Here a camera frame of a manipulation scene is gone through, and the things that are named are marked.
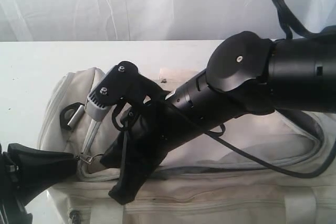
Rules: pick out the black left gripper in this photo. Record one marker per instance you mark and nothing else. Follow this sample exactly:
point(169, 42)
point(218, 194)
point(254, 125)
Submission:
point(27, 172)

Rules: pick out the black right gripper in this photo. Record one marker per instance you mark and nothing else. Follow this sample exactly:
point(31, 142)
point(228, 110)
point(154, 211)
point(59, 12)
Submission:
point(138, 149)

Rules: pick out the white sheer curtain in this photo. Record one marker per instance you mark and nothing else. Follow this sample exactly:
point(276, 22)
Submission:
point(90, 20)

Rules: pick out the cream duffel bag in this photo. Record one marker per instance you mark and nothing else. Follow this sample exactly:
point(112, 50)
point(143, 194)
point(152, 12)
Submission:
point(201, 181)

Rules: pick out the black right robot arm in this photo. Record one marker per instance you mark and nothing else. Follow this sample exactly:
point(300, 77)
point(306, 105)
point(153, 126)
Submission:
point(245, 75)

